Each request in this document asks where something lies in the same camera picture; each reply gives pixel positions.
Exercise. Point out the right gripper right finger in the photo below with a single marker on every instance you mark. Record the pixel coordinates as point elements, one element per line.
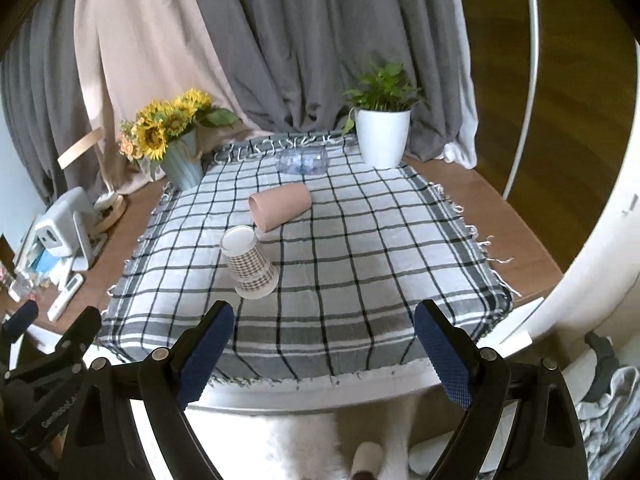
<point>544,441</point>

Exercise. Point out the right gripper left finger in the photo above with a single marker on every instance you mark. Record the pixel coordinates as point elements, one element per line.
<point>102,441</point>

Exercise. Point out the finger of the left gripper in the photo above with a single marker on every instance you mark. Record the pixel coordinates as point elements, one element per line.
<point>79,336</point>
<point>17,324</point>

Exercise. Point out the houndstooth paper cup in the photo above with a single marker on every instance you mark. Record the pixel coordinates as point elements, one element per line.
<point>253,273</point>

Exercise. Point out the pink cup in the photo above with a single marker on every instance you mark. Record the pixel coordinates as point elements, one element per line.
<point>275,206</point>

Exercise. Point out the clear plastic cup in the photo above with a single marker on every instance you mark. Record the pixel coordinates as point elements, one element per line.
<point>304,161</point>

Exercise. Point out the white remote control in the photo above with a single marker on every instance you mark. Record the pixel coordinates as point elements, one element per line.
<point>66,294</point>

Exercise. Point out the grey crumpled cloth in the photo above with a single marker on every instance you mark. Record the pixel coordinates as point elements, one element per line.
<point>604,384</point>

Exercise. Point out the white desktop device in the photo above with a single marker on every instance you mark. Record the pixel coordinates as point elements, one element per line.
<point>68,230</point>

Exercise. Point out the round wooden tray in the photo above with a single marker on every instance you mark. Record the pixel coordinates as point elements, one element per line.
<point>110,208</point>

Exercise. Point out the light blue ribbed vase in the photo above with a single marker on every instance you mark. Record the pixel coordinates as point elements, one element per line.
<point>182,163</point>

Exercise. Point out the plaid tablecloth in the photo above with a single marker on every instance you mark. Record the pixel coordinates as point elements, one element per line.
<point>352,268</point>

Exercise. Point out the wooden chair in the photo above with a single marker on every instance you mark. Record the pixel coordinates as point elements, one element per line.
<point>91,141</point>

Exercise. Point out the sunflower bouquet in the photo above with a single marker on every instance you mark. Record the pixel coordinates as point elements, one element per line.
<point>164,122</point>

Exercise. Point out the beige curtain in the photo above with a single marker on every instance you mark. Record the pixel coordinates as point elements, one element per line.
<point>131,52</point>

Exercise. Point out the white plant pot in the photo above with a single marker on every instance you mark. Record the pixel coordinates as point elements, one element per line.
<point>382,137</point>

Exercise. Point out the grey curtain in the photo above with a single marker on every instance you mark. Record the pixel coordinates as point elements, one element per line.
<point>288,63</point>

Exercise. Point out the green potted plant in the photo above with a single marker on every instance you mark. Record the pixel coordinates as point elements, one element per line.
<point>384,88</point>

